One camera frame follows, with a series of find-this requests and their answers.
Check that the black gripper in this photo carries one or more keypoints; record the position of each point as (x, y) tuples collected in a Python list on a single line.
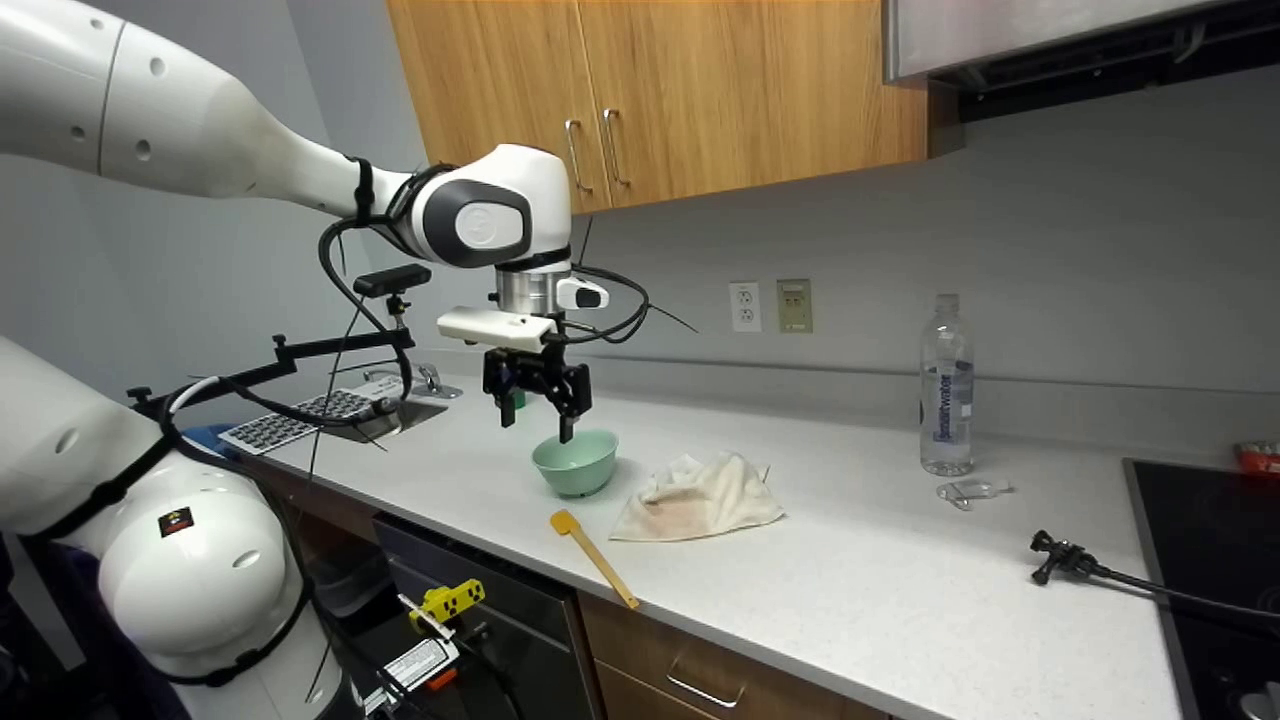
[(532, 364)]

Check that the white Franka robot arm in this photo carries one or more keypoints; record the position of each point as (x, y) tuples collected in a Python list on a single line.
[(132, 106)]

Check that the light blue-green bowl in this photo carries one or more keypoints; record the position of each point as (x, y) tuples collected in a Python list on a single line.
[(572, 464)]

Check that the cream stained cloth towel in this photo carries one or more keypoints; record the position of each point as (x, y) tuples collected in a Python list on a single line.
[(705, 505)]

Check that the yellow hand tool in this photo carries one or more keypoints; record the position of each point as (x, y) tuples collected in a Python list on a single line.
[(456, 598)]

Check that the black dishwasher front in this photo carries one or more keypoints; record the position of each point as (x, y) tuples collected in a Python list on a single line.
[(532, 643)]

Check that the silver laptop with keyboard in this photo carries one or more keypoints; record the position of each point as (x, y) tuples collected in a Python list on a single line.
[(286, 426)]

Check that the wooden base cabinet drawer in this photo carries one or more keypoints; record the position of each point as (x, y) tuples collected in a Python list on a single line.
[(640, 664)]

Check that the white and red device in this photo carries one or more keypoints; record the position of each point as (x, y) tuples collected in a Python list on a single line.
[(422, 664)]

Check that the clear plastic water bottle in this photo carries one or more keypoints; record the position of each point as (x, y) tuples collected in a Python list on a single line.
[(949, 402)]

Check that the clear plastic wrapper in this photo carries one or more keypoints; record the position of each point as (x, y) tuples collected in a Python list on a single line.
[(973, 495)]

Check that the steel range hood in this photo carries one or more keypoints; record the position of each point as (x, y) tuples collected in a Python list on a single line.
[(1043, 34)]

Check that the black glass stovetop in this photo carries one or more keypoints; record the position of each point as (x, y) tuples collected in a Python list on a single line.
[(1222, 574)]

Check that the small red object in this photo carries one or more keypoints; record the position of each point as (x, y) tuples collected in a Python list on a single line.
[(1258, 457)]

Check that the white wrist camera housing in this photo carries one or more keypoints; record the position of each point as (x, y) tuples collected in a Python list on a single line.
[(493, 331)]

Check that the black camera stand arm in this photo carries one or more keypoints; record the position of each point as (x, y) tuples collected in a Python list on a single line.
[(394, 281)]

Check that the white wall power outlet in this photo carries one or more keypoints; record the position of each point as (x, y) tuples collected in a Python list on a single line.
[(747, 311)]

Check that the beige wall switch plate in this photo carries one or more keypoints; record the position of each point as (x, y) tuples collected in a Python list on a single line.
[(794, 306)]

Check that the wooden wall cabinet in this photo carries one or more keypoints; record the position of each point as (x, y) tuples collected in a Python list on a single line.
[(747, 80)]

